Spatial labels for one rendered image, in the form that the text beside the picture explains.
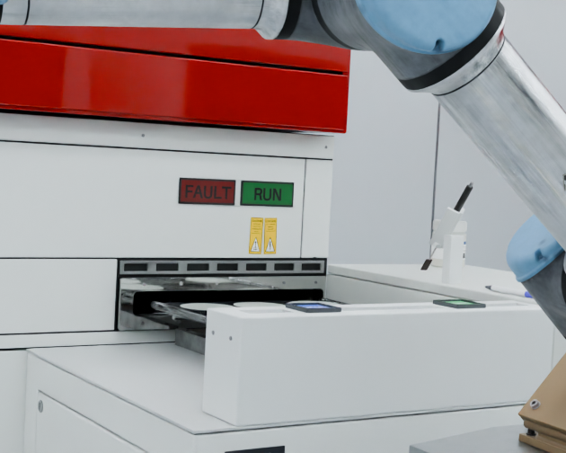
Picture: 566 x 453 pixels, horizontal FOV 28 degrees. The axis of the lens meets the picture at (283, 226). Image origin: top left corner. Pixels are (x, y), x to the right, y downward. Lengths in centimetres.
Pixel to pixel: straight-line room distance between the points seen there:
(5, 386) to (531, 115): 119
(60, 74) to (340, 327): 70
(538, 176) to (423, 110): 320
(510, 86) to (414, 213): 323
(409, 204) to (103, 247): 237
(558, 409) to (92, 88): 96
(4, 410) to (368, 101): 244
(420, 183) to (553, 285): 303
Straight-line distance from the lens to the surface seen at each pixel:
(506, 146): 107
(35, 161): 196
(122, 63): 197
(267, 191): 216
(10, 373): 199
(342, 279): 220
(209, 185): 210
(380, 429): 158
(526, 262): 127
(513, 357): 172
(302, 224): 221
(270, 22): 110
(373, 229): 416
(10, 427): 201
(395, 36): 98
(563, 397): 146
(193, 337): 200
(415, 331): 159
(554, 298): 128
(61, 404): 185
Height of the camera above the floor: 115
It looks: 3 degrees down
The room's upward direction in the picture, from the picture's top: 3 degrees clockwise
